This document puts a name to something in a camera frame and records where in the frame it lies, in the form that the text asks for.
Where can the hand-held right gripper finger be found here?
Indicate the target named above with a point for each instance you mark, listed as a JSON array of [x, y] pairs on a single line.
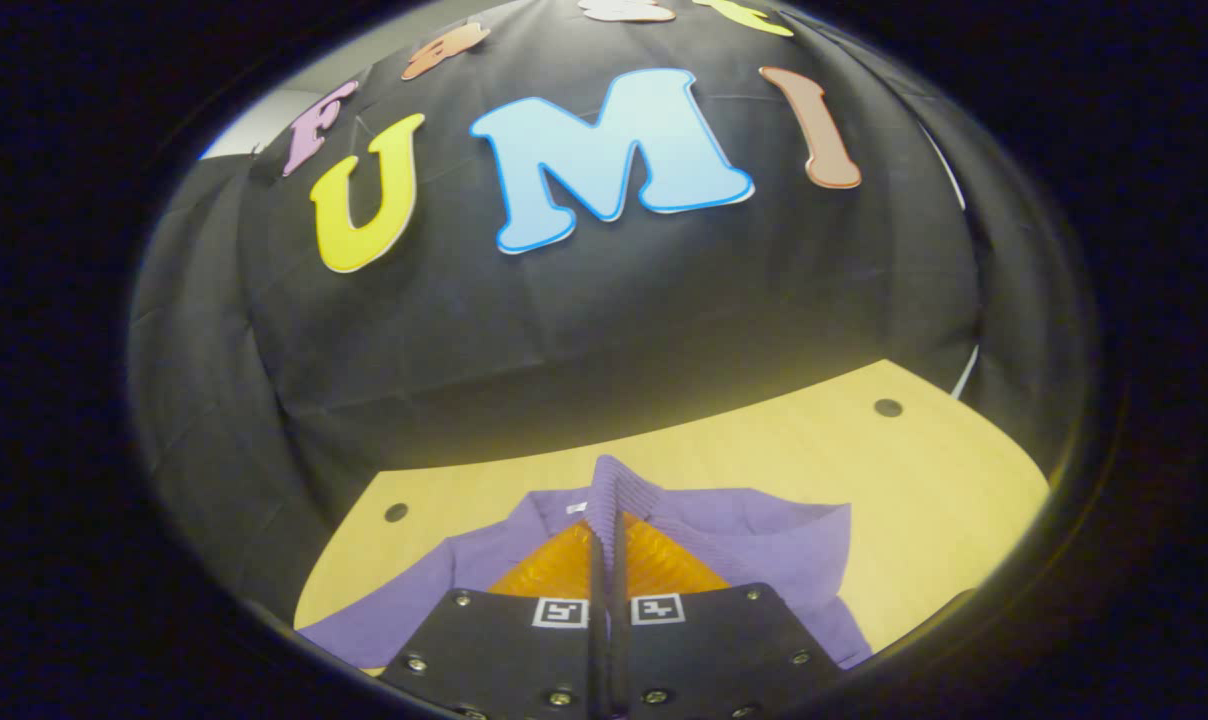
[[619, 660], [598, 660]]

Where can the purple knit collared garment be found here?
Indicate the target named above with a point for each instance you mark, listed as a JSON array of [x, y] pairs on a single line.
[[764, 540]]

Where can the black backdrop cloth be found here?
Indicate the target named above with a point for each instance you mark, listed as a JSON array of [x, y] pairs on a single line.
[[614, 320]]

